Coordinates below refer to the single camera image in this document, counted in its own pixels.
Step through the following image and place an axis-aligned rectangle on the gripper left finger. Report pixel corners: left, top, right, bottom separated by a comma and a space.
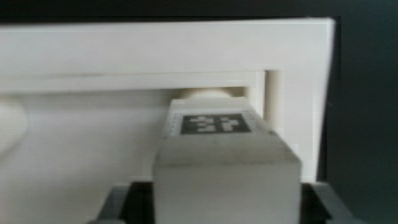
85, 181, 155, 224

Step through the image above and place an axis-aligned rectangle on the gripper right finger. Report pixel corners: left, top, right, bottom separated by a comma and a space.
299, 182, 366, 224

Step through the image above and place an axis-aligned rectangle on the white leg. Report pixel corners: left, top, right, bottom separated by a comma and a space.
153, 89, 302, 224

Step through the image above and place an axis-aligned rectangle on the white square tabletop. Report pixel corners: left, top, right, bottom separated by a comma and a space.
0, 19, 334, 224

